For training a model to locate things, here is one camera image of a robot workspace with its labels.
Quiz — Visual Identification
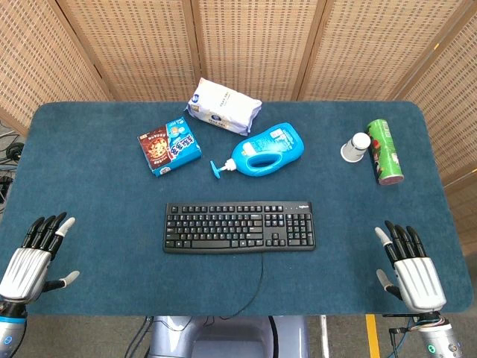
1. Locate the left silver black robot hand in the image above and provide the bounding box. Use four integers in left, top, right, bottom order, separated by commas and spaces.
0, 212, 80, 304

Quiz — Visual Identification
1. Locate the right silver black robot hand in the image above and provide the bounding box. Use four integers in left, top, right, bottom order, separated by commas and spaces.
374, 220, 447, 313

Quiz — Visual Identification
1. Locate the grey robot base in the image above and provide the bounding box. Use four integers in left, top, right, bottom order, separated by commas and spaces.
147, 315, 312, 358

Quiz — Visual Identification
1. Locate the black computer keyboard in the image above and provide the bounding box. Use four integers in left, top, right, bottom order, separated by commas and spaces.
162, 201, 317, 254

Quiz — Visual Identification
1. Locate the green chips can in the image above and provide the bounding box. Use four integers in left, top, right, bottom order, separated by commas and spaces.
364, 119, 405, 186

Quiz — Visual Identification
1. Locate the white paper cup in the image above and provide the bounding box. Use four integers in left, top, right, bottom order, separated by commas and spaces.
340, 132, 372, 164

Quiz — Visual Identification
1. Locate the blue cookie box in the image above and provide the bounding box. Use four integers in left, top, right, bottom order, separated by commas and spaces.
137, 116, 203, 178

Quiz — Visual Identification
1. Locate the blue pump detergent bottle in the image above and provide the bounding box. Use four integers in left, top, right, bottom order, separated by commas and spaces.
209, 122, 306, 181

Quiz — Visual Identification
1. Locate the blue table mat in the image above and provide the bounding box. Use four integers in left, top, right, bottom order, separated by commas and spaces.
0, 100, 474, 318

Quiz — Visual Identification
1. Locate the white tissue pack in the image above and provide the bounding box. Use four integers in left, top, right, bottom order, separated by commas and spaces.
184, 77, 263, 137

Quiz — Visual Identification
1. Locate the woven folding screen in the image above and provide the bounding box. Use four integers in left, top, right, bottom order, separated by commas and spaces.
0, 0, 477, 247

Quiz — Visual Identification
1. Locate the black keyboard cable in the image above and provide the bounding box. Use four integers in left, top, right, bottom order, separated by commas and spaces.
219, 253, 265, 321

